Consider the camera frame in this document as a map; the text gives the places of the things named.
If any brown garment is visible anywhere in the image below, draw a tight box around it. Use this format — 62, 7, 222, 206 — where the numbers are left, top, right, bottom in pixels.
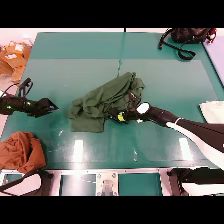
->
0, 131, 48, 175

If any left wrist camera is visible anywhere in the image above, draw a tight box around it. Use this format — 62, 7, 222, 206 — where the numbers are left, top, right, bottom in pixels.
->
17, 77, 34, 98

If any black bag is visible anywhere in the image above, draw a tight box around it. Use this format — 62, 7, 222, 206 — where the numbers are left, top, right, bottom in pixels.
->
157, 27, 218, 62

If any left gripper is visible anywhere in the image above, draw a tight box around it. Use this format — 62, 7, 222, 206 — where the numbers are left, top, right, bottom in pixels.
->
28, 97, 60, 119

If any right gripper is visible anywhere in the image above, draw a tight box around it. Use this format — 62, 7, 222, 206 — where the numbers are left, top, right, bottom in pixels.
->
112, 109, 141, 124

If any silver frame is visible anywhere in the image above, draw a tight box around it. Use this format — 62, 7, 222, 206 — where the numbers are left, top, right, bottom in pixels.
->
0, 166, 224, 197

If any green T-shirt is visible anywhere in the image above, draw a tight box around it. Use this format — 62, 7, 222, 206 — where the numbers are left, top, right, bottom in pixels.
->
66, 71, 147, 134

